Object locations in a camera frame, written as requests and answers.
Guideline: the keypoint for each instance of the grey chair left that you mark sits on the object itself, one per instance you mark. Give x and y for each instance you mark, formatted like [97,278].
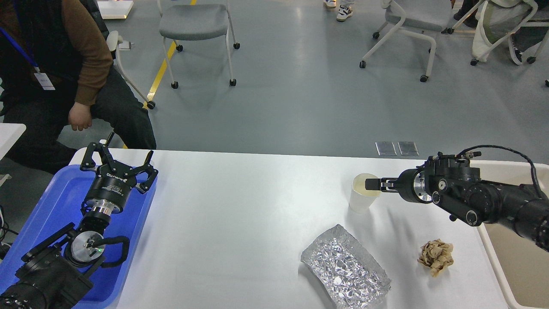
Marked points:
[195,23]

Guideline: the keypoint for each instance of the beige plastic bin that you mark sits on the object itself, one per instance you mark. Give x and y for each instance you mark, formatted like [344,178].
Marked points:
[520,267]

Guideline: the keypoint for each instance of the white board on floor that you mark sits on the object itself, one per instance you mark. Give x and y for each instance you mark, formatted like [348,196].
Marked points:
[115,9]

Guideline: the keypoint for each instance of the blue plastic tray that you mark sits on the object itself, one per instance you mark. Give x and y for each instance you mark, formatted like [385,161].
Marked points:
[61,205]

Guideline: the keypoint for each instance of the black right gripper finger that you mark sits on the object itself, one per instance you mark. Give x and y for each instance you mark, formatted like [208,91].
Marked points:
[381,184]

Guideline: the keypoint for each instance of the standing person grey pants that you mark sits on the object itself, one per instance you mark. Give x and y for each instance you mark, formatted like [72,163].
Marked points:
[345,8]

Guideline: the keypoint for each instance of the metal floor socket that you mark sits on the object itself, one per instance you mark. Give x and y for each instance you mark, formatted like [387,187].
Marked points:
[385,148]
[408,148]

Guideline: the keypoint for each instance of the metal floor socket right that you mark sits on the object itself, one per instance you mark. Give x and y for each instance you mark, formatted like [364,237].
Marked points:
[408,148]

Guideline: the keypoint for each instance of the metal floor socket left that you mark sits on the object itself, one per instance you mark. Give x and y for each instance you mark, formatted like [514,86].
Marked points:
[385,148]

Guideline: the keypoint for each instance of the person in dark jeans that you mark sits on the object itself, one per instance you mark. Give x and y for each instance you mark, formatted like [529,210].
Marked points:
[515,53]

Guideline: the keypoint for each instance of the white paper cup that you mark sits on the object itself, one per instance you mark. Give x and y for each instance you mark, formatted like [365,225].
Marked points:
[361,198]

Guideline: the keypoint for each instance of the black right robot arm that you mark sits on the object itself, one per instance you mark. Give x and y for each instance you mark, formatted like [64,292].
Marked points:
[450,182]

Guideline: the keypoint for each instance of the crumpled brown paper ball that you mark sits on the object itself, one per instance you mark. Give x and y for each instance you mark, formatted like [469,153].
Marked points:
[437,256]

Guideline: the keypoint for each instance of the white chair far right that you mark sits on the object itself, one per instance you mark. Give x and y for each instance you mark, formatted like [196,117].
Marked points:
[498,20]

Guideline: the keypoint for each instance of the crumpled aluminium foil tray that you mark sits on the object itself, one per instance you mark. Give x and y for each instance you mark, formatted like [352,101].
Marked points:
[351,276]

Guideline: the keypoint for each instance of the white side table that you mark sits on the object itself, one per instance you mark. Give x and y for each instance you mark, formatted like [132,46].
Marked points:
[9,134]

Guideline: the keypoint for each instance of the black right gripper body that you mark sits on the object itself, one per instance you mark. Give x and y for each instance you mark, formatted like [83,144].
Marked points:
[410,185]

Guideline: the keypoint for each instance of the grey white rolling chair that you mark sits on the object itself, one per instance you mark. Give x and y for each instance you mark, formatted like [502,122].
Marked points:
[412,18]

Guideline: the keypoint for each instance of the seated person brown sleeve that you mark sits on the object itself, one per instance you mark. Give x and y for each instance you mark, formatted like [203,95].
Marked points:
[56,70]

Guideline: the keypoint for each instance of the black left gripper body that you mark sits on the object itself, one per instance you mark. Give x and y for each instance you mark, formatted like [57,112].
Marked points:
[110,190]

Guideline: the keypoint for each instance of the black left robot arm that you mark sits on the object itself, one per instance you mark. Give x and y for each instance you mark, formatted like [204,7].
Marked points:
[76,248]

